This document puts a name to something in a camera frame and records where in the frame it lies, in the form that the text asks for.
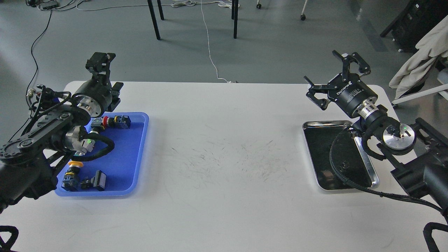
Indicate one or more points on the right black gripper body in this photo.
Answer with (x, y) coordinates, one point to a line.
(348, 96)

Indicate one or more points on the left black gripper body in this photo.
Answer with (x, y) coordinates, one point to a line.
(95, 97)

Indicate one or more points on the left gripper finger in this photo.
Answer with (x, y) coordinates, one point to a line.
(99, 66)
(115, 92)

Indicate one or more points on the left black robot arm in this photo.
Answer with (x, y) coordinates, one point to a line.
(56, 134)

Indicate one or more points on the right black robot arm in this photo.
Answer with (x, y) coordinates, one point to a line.
(375, 154)

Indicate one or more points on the silver metal tray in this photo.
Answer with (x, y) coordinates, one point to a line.
(319, 137)

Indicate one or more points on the blue plastic tray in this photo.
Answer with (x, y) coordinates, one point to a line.
(121, 166)

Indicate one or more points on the red emergency stop button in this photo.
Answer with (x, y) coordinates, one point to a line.
(100, 124)

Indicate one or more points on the black table leg left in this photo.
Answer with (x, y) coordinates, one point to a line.
(153, 16)

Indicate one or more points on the black table leg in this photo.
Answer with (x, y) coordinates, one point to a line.
(153, 16)
(234, 16)

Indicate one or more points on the black cabinet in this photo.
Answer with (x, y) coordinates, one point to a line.
(415, 21)

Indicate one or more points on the beige cloth on chair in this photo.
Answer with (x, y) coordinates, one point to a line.
(432, 46)

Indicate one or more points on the black square push button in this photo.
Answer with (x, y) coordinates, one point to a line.
(97, 182)

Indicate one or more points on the black table leg right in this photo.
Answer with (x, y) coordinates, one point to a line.
(234, 16)

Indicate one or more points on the green push button switch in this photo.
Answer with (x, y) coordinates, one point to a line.
(86, 146)

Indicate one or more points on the yellow push button switch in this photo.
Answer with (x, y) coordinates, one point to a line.
(71, 178)

